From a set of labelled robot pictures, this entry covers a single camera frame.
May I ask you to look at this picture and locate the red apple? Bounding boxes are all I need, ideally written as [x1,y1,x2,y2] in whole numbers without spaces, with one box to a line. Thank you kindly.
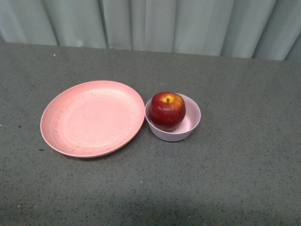
[149,92,186,132]

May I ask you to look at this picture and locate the light pink bowl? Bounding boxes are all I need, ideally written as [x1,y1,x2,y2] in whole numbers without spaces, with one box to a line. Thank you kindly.
[145,94,201,142]

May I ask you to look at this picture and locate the white pleated curtain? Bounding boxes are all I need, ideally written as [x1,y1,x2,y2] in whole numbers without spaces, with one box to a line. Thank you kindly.
[0,0,301,61]

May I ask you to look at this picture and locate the pink round plate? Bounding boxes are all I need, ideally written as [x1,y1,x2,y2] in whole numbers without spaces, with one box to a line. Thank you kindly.
[40,81,144,158]

